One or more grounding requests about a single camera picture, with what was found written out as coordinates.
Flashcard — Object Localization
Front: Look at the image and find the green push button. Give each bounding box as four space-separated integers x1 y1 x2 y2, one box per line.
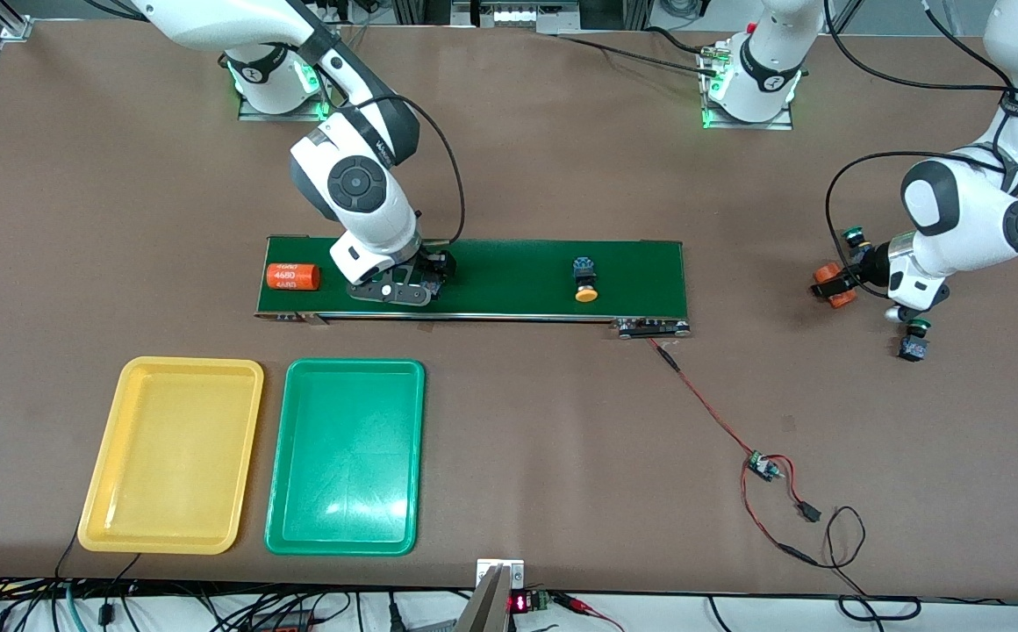
898 320 933 363
841 226 875 264

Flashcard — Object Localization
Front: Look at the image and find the green belt conveyor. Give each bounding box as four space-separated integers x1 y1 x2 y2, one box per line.
254 234 693 341

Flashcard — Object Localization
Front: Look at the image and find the green plastic tray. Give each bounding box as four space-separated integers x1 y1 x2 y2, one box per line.
263 357 427 557

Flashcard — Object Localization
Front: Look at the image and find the yellow plastic tray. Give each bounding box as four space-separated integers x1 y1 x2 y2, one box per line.
77 355 265 556

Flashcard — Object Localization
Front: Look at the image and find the red probe lead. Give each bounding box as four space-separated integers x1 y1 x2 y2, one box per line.
553 592 626 632

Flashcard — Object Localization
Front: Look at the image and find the aluminium profile bar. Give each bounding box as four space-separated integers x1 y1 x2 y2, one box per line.
0 0 32 41

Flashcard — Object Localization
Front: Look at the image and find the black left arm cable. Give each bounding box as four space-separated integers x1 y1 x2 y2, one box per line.
823 0 1018 273

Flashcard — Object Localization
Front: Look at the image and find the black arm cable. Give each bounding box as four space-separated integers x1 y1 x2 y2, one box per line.
823 0 1018 273
316 53 468 247

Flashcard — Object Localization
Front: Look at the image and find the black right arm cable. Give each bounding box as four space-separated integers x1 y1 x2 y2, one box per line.
316 53 468 247

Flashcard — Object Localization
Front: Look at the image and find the thin red wire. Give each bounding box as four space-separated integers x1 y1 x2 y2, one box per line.
648 338 826 567

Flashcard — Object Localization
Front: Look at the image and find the black looped cable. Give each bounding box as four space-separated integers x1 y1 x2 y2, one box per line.
823 506 924 622

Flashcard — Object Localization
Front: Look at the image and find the aluminium frame structure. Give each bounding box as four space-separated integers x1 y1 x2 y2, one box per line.
391 0 655 36

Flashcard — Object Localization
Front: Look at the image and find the long black table cable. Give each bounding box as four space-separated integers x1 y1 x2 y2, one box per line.
557 25 720 75

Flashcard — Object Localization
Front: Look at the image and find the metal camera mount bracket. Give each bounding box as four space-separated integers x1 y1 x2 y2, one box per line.
476 558 526 632

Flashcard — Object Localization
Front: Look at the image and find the black cable bundle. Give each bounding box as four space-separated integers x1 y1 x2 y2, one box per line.
0 575 475 632

